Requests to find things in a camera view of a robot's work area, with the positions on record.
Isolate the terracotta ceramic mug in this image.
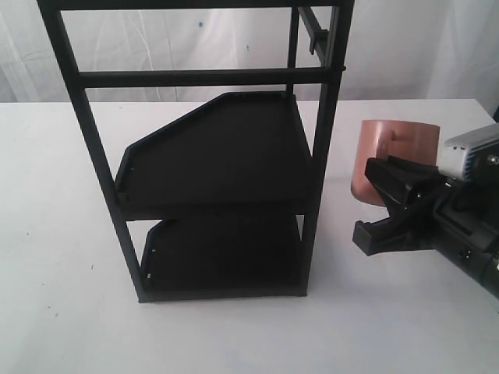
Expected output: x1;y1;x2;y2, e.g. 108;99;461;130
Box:
351;119;441;206

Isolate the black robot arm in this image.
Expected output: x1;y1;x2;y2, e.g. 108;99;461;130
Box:
352;157;498;296

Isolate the black metal shelf rack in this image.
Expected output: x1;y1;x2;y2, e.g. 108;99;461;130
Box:
37;1;354;303

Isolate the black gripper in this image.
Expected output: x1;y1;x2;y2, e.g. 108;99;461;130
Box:
352;156;495;265

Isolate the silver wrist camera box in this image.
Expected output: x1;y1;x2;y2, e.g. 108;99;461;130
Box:
437;123;498;182

